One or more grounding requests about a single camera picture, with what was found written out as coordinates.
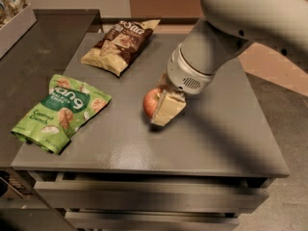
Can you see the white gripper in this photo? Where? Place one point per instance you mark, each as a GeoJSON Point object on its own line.
{"type": "Point", "coordinates": [182, 73]}

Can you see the red apple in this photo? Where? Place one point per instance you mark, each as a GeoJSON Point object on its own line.
{"type": "Point", "coordinates": [150, 101]}

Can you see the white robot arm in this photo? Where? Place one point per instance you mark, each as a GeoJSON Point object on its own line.
{"type": "Point", "coordinates": [227, 28]}

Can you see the brown and cream chip bag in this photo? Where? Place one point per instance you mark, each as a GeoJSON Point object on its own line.
{"type": "Point", "coordinates": [120, 46]}

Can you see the green rice chip bag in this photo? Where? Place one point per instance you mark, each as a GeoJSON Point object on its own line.
{"type": "Point", "coordinates": [55, 119]}

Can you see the grey drawer cabinet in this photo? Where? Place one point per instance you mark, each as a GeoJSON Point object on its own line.
{"type": "Point", "coordinates": [222, 132]}

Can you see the grey side counter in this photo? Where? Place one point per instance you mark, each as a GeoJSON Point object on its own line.
{"type": "Point", "coordinates": [25, 71]}

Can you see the lower grey drawer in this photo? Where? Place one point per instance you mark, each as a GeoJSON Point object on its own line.
{"type": "Point", "coordinates": [117, 221]}

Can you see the grey drawer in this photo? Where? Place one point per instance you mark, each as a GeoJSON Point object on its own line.
{"type": "Point", "coordinates": [117, 221]}
{"type": "Point", "coordinates": [152, 193]}

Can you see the upper grey drawer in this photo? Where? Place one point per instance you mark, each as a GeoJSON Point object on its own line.
{"type": "Point", "coordinates": [152, 193]}

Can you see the grey snack tray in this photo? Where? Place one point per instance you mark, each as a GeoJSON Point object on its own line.
{"type": "Point", "coordinates": [15, 29]}

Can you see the snack packs in tray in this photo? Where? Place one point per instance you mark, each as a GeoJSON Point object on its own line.
{"type": "Point", "coordinates": [9, 9]}

